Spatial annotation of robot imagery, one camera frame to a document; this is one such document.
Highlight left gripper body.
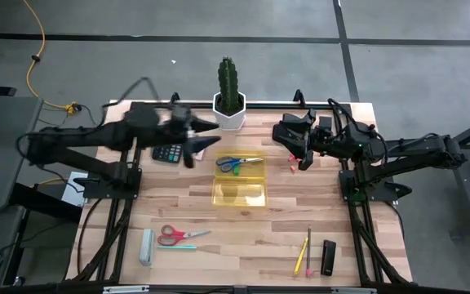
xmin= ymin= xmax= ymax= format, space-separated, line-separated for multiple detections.
xmin=165 ymin=121 xmax=197 ymax=170

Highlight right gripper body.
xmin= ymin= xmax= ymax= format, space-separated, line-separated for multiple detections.
xmin=299 ymin=108 xmax=343 ymax=172

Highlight blue-handled scissors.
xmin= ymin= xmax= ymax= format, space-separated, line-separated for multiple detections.
xmin=215 ymin=155 xmax=265 ymax=173

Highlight yellow transparent pencil case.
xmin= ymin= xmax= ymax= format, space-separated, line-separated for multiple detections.
xmin=211 ymin=151 xmax=268 ymax=208

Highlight red-handled scissors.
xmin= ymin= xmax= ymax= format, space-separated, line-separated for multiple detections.
xmin=157 ymin=224 xmax=212 ymax=247

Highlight brown pencil with pink eraser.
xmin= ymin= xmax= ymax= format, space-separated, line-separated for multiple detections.
xmin=305 ymin=225 xmax=314 ymax=278

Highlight teal pen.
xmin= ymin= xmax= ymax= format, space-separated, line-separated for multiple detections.
xmin=156 ymin=244 xmax=198 ymax=251

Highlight yellow pen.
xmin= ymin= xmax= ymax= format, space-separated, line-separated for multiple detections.
xmin=293 ymin=236 xmax=309 ymax=275

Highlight black calculator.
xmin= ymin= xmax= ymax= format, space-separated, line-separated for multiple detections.
xmin=151 ymin=143 xmax=184 ymax=165

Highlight white hexagonal plant pot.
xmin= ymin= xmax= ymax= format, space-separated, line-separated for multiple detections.
xmin=212 ymin=91 xmax=247 ymax=131

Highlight green cactus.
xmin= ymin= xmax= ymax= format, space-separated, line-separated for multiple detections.
xmin=217 ymin=56 xmax=240 ymax=117

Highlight black stapler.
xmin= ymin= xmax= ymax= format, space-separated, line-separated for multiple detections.
xmin=320 ymin=239 xmax=337 ymax=277

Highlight grey stapler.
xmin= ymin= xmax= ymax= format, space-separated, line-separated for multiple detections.
xmin=139 ymin=227 xmax=156 ymax=267

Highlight white power box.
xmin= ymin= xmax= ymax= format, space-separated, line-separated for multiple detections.
xmin=61 ymin=171 xmax=89 ymax=207

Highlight black equipment box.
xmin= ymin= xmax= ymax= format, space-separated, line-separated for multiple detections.
xmin=9 ymin=182 xmax=84 ymax=225

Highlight grey side table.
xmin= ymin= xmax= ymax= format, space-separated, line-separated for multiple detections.
xmin=0 ymin=96 xmax=44 ymax=212

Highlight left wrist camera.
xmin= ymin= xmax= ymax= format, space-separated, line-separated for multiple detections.
xmin=172 ymin=105 xmax=192 ymax=123

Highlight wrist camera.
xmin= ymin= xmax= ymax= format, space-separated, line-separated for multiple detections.
xmin=172 ymin=105 xmax=192 ymax=123
xmin=318 ymin=115 xmax=335 ymax=132

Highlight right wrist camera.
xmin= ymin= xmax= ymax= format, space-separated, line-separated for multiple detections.
xmin=318 ymin=115 xmax=335 ymax=132

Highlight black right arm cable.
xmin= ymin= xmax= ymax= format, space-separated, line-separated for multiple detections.
xmin=326 ymin=97 xmax=358 ymax=136

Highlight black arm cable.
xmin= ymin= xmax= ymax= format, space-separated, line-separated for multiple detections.
xmin=326 ymin=97 xmax=358 ymax=136
xmin=102 ymin=76 xmax=162 ymax=109

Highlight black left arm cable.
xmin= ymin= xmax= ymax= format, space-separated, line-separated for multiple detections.
xmin=102 ymin=76 xmax=162 ymax=109

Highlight yellow extension cable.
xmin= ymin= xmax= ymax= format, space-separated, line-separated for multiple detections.
xmin=22 ymin=0 xmax=82 ymax=115

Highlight silver metal bracket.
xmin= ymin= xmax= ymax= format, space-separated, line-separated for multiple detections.
xmin=330 ymin=287 xmax=378 ymax=294
xmin=102 ymin=285 xmax=151 ymax=294

